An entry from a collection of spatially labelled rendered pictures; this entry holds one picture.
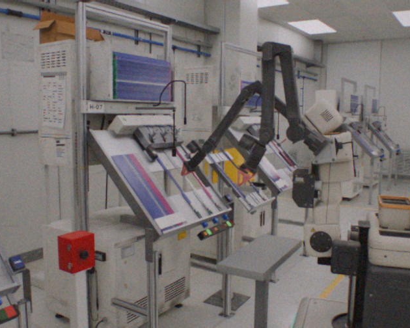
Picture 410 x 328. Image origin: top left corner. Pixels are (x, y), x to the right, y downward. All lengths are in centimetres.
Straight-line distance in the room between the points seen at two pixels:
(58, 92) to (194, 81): 147
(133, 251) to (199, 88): 170
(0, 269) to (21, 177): 230
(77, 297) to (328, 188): 124
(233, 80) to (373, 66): 659
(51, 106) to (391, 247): 193
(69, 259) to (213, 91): 212
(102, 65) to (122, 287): 124
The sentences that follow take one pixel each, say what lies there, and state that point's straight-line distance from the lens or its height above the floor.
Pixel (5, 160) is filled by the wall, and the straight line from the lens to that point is 378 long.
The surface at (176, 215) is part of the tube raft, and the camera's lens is 225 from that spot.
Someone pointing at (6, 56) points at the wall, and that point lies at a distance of 380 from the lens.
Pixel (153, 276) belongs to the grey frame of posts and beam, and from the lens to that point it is 213.
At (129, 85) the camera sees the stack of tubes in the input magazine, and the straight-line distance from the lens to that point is 251.
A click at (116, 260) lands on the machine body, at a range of 236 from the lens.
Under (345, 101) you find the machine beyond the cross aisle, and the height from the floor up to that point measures 154.
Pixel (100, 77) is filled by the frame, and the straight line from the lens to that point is 244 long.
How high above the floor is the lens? 131
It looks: 7 degrees down
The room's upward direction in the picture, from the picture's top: 1 degrees clockwise
